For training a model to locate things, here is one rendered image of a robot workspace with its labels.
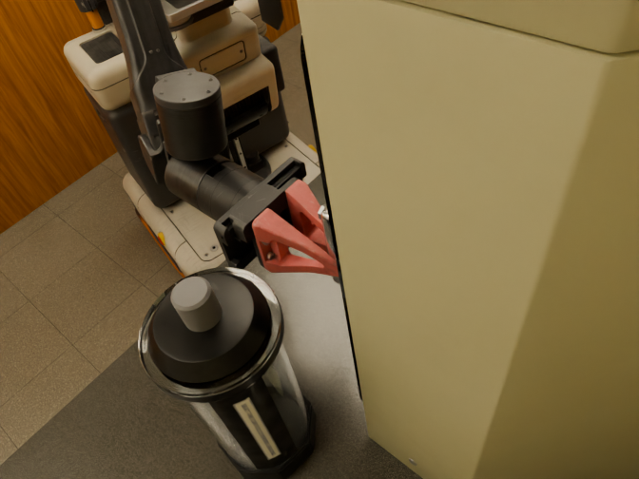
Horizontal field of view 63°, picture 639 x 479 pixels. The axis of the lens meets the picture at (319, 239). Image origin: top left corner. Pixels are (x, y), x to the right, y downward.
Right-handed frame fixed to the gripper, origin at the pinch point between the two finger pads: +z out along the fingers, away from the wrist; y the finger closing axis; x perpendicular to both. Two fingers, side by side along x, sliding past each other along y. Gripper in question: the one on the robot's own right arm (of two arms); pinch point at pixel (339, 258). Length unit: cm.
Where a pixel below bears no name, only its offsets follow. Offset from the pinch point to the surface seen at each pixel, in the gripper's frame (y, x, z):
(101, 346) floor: -13, 117, -106
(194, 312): -12.1, -5.7, -2.2
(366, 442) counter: -5.8, 20.6, 5.9
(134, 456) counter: -22.1, 21.1, -12.9
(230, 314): -10.1, -3.2, -1.7
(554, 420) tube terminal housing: -2.5, -0.6, 19.2
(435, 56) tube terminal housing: -5.4, -25.1, 10.8
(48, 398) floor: -34, 117, -104
